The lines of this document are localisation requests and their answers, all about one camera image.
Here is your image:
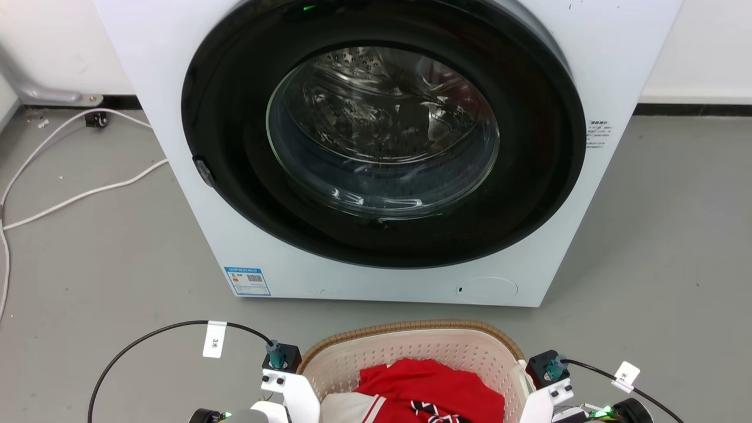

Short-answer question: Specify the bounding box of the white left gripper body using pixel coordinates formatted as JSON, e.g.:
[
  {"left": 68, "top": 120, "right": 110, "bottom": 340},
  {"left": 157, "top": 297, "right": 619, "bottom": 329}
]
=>
[{"left": 250, "top": 369, "right": 321, "bottom": 423}]

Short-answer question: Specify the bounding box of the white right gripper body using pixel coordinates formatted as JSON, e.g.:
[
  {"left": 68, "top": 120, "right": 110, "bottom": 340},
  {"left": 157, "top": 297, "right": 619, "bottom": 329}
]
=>
[{"left": 518, "top": 378, "right": 575, "bottom": 423}]

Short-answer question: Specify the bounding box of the cream perforated plastic laundry basket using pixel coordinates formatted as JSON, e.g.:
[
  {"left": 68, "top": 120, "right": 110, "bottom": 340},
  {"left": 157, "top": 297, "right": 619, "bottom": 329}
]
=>
[{"left": 296, "top": 320, "right": 534, "bottom": 423}]

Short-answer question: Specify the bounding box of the white garment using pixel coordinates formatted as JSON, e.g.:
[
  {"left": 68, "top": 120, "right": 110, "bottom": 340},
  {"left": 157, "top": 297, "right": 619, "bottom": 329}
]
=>
[{"left": 321, "top": 392, "right": 384, "bottom": 423}]

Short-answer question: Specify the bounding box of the red garment with striped trim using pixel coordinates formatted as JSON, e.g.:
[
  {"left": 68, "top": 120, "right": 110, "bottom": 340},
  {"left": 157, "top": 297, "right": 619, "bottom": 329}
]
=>
[{"left": 352, "top": 358, "right": 506, "bottom": 423}]

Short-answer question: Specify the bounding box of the blue energy label sticker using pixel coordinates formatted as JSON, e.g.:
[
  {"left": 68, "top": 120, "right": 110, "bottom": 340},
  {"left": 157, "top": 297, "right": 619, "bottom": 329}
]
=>
[{"left": 224, "top": 266, "right": 273, "bottom": 297}]

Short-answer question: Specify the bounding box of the round white filter cover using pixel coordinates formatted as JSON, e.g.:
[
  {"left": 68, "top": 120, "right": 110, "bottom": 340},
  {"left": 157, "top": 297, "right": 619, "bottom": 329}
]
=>
[{"left": 455, "top": 276, "right": 519, "bottom": 306}]

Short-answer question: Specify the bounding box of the white front-load washing machine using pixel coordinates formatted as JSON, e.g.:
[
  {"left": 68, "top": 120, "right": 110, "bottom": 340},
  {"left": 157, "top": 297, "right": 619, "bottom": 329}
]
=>
[{"left": 93, "top": 0, "right": 686, "bottom": 308}]

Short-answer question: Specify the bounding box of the small printed text label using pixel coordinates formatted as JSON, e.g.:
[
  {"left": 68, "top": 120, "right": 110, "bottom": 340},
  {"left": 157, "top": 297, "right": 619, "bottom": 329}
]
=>
[{"left": 585, "top": 120, "right": 613, "bottom": 151}]

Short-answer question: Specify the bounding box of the black round washing machine door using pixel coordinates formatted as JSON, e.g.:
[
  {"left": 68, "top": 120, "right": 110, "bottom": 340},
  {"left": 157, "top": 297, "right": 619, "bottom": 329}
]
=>
[{"left": 181, "top": 0, "right": 588, "bottom": 269}]

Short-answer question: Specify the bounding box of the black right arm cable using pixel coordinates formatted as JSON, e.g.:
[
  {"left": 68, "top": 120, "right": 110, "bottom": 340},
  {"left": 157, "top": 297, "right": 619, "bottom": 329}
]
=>
[{"left": 561, "top": 359, "right": 686, "bottom": 423}]

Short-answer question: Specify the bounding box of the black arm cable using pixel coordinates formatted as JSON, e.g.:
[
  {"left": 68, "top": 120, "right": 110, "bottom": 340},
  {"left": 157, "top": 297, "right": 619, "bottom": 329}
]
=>
[
  {"left": 561, "top": 359, "right": 686, "bottom": 423},
  {"left": 87, "top": 320, "right": 276, "bottom": 423}
]

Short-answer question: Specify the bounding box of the white paper cable tag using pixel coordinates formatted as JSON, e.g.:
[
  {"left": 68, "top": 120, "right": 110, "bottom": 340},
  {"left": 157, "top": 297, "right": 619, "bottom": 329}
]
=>
[
  {"left": 611, "top": 361, "right": 642, "bottom": 394},
  {"left": 202, "top": 321, "right": 228, "bottom": 359}
]

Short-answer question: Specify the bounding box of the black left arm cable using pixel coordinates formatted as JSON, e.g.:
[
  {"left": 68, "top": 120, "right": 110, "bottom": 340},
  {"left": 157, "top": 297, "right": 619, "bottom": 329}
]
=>
[{"left": 87, "top": 320, "right": 276, "bottom": 423}]

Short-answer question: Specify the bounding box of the grey door latch handle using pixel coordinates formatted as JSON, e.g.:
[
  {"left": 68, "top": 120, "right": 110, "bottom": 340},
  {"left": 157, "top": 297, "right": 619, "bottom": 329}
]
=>
[{"left": 193, "top": 157, "right": 216, "bottom": 188}]

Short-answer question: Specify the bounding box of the white floor cable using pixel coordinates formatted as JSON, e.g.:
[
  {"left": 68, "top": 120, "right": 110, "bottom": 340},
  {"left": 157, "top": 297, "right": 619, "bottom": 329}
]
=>
[
  {"left": 0, "top": 158, "right": 170, "bottom": 323},
  {"left": 0, "top": 109, "right": 153, "bottom": 206}
]

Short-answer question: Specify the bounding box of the grey metal pipe bracket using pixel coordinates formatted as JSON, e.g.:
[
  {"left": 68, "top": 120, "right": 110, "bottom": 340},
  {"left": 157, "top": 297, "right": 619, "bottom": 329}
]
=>
[{"left": 0, "top": 42, "right": 105, "bottom": 108}]

